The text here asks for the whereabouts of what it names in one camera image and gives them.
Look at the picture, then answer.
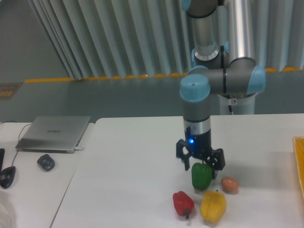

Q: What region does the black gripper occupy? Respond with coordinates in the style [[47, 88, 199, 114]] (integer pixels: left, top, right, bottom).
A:
[[176, 127, 225, 179]]

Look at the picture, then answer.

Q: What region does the red bell pepper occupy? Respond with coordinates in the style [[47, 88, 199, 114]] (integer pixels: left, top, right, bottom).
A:
[[172, 191, 194, 219]]

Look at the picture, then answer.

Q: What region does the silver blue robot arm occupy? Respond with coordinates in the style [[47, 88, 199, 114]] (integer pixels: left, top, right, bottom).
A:
[[176, 0, 266, 178]]

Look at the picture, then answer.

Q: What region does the yellow basket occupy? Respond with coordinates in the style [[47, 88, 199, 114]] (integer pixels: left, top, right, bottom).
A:
[[293, 136, 304, 193]]

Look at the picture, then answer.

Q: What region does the green bell pepper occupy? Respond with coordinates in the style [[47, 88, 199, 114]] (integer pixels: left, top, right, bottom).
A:
[[191, 162, 212, 190]]

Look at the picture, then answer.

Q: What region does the brown egg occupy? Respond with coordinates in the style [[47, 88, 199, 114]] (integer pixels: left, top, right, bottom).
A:
[[221, 177, 239, 192]]

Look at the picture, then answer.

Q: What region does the yellow bell pepper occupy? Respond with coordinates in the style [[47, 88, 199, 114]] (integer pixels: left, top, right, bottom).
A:
[[200, 190, 227, 223]]

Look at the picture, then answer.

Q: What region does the silver laptop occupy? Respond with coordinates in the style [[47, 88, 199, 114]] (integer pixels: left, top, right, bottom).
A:
[[16, 116, 90, 153]]

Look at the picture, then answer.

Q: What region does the dark earbuds case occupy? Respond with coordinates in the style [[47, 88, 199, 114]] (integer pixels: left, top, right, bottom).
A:
[[37, 154, 55, 171]]

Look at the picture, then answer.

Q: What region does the black computer mouse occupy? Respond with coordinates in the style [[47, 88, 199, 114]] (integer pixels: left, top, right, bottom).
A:
[[0, 166, 16, 189]]

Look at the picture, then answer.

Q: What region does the black keyboard edge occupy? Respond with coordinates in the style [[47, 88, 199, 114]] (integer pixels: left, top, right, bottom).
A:
[[0, 148, 5, 171]]

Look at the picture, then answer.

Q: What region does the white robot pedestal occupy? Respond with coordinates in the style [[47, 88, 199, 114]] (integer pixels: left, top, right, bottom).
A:
[[218, 93, 257, 115]]

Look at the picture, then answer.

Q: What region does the black mouse cable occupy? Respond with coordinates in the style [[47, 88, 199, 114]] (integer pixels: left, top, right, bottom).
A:
[[0, 121, 33, 168]]

